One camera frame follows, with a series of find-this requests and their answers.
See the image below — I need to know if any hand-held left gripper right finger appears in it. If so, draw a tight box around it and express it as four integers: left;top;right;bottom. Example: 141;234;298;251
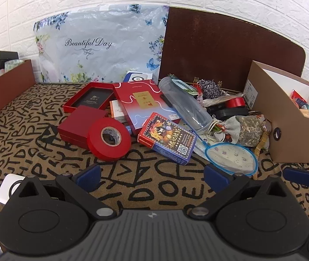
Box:
185;164;289;221

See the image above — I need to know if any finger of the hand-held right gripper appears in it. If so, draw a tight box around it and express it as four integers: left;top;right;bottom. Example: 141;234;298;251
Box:
283;164;309;197

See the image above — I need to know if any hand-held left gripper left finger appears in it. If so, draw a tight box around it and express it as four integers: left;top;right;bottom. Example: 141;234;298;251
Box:
15;164;118;222

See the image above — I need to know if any clear plastic tube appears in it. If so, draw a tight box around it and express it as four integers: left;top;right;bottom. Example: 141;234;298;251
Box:
158;77;213;135

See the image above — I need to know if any red tape roll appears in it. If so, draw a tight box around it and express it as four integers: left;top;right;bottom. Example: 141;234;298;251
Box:
87;118;132;161

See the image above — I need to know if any open cardboard box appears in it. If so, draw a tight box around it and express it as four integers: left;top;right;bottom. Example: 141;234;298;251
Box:
243;60;309;164

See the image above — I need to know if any small blue net racket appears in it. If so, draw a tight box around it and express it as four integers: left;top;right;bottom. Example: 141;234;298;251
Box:
191;130;259;179

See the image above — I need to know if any red square box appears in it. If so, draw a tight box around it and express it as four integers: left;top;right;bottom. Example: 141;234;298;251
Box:
57;106;109;149

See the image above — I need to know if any dried herb sachet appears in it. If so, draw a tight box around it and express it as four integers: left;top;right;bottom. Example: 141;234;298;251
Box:
220;115;266;146

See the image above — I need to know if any gold wristwatch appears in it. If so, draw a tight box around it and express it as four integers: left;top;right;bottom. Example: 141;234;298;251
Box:
255;118;272;155

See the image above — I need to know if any playing card box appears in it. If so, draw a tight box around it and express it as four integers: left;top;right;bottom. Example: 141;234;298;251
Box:
137;111;198;166

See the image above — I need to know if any black case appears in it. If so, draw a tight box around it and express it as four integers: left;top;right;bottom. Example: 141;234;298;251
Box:
206;105;249;120

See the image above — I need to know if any orange white small box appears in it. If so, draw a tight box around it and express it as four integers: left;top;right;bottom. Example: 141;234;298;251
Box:
109;100;129;124

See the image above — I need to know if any cotton swab packet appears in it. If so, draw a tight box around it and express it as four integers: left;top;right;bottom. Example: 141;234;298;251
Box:
202;96;229;108

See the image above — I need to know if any red ribbon roll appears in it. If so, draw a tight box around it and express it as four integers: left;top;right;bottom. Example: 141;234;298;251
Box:
224;97;246;109

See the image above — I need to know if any red tray box black insert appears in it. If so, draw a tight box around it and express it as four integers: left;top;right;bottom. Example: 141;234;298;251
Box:
63;82;117;114

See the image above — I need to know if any red flat wavy-line box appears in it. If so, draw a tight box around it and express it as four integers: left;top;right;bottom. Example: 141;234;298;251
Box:
113;79;182;136

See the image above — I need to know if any white small device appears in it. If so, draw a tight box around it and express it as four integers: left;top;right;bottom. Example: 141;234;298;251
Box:
0;174;26;206

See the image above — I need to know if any red beaded charm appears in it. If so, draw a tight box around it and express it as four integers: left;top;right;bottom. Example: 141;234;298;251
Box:
192;84;205;102

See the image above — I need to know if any steel wool scrubber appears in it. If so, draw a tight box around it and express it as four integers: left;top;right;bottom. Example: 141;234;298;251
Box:
199;79;225;100

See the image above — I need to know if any green pen packet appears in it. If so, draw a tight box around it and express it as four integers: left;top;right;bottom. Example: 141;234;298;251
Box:
168;74;198;95

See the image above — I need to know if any blue white device box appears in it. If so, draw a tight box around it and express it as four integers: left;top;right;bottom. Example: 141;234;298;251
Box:
123;71;153;83

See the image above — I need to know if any floral plastic bag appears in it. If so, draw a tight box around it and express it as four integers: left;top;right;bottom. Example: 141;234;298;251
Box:
33;4;170;83

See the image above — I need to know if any brown low cardboard box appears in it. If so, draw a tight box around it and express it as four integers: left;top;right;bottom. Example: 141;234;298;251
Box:
0;59;37;117

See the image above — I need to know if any dark brown wooden board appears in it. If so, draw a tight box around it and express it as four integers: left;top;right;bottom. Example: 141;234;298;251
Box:
158;7;307;93

